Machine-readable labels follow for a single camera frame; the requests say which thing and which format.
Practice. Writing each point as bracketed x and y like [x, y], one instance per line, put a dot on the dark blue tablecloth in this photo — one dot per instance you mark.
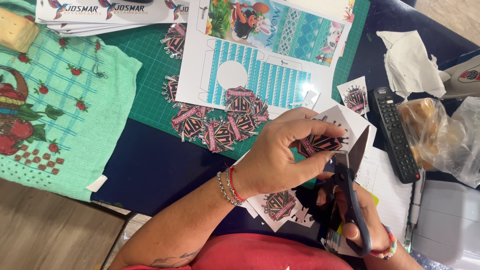
[157, 168]

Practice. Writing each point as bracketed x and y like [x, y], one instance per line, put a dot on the white pen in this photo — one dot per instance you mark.
[415, 210]

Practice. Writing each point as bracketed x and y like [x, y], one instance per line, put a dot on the white plastic container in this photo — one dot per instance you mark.
[450, 225]

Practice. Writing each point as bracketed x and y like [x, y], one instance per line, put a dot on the white paper offcuts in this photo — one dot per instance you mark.
[303, 217]

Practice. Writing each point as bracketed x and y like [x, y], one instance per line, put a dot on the crumpled white paper napkin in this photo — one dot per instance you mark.
[408, 63]

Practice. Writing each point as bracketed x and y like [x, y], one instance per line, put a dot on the white object with red crest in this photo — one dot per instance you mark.
[467, 77]

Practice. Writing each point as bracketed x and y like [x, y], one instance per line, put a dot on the yellow-green card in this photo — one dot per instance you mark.
[375, 198]

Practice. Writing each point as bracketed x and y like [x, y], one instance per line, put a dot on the scattered cut logo stickers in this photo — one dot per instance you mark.
[221, 127]

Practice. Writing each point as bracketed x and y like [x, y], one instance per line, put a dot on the person's right hand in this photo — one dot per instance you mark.
[369, 213]

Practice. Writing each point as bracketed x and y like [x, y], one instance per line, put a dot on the pale yellow bread piece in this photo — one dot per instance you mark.
[17, 32]

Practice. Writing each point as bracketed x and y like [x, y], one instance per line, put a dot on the person's left hand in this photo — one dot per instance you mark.
[270, 157]

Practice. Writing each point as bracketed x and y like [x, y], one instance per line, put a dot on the small square uncut sticker paper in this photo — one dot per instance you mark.
[354, 97]

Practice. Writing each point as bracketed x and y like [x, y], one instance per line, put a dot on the stack of white printed sheets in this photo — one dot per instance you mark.
[112, 17]

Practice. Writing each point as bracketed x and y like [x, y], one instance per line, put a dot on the black remote control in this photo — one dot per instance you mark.
[393, 135]

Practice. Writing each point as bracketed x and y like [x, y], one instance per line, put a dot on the white paper scrap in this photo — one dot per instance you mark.
[96, 183]

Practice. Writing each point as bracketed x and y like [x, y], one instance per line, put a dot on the green fruit print cloth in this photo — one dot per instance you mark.
[75, 123]

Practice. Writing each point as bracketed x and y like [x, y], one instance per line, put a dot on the logo sticker paper being trimmed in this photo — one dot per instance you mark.
[326, 144]

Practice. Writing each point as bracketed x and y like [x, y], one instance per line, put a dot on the green cutting mat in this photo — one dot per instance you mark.
[150, 75]

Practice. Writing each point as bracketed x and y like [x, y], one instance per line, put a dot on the person's red shirt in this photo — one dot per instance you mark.
[262, 255]

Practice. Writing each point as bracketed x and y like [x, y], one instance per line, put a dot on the small stack of cards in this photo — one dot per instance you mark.
[335, 243]

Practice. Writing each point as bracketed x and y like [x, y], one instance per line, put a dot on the clear plastic bag with bread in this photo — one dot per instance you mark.
[442, 138]

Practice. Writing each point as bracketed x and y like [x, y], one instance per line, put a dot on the white handwritten note sheet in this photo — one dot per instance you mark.
[390, 195]

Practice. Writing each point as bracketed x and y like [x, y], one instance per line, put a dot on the large uncut sticker paper piece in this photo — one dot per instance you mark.
[277, 208]

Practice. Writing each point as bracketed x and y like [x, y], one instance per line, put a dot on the blue printed box template sheet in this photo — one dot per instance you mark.
[262, 56]

